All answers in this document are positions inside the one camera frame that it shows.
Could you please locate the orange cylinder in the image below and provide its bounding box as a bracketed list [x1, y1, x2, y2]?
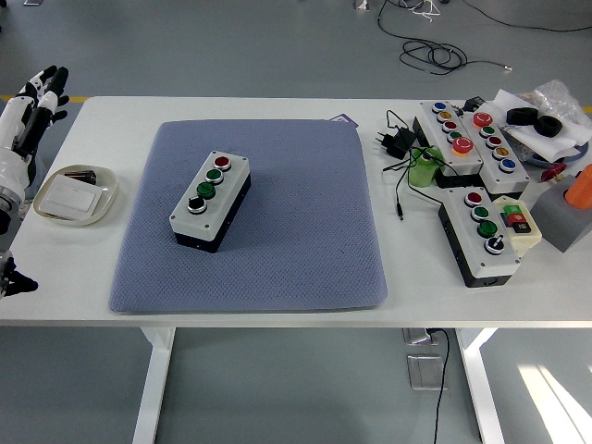
[563, 164, 592, 210]

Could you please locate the black adapter cord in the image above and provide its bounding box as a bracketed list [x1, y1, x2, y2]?
[381, 108, 448, 221]

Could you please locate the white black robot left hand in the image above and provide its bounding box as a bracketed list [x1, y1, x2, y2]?
[0, 65, 70, 198]

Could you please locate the blue-grey woven mat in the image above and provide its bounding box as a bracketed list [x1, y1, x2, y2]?
[108, 118, 389, 315]

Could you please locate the white table leg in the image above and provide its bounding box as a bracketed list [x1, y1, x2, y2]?
[455, 327, 506, 444]
[132, 327, 177, 444]

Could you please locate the four-button control box, blue-ringed selector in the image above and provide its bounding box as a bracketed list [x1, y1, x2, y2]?
[438, 185, 522, 290]

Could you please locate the grey block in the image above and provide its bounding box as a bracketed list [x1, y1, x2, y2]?
[529, 174, 592, 253]

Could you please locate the five-button box, large red stop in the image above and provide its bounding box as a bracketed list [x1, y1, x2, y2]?
[413, 100, 485, 179]

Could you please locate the purple card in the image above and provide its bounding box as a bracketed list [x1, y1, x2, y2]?
[328, 113, 361, 129]

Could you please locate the metal floor socket plate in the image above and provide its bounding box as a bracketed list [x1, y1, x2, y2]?
[401, 327, 439, 346]
[406, 353, 449, 392]

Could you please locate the cream green-red push switch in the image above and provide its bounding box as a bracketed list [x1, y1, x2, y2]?
[490, 194, 543, 259]

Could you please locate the black cable under table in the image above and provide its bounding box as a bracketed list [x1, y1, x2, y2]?
[427, 327, 450, 444]

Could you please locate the red mushroom knob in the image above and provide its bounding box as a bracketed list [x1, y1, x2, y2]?
[541, 162, 568, 182]

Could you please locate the white wall switch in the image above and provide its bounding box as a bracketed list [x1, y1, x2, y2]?
[44, 177, 104, 217]

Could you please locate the black foam ring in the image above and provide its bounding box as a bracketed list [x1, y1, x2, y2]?
[535, 116, 562, 138]
[505, 106, 540, 126]

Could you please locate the clear bubble wrap bag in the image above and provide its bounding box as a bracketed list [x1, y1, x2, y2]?
[522, 79, 592, 135]

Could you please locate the green plastic bottle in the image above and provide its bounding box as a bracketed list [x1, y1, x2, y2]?
[407, 145, 445, 190]

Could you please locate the coiled black floor cable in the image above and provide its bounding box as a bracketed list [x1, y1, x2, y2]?
[376, 0, 514, 75]

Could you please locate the long black floor cable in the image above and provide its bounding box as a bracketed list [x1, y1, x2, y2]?
[462, 0, 592, 33]

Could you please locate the five-button box, red mushroom button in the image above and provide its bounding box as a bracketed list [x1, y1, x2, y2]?
[457, 110, 531, 195]

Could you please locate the white shallow dish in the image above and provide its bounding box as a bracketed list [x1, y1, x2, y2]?
[32, 164, 120, 228]

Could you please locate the white floor cord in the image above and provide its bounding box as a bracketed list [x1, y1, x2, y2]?
[406, 0, 445, 23]

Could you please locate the four-button control box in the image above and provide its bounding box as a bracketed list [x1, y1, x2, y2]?
[438, 185, 522, 290]
[168, 150, 252, 254]

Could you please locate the blue round plate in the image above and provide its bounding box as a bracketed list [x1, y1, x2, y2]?
[526, 141, 592, 167]

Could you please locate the black power adapter plug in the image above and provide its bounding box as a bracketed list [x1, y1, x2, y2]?
[374, 128, 417, 161]

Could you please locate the white foam sheet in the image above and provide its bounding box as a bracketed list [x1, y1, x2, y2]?
[489, 88, 592, 163]

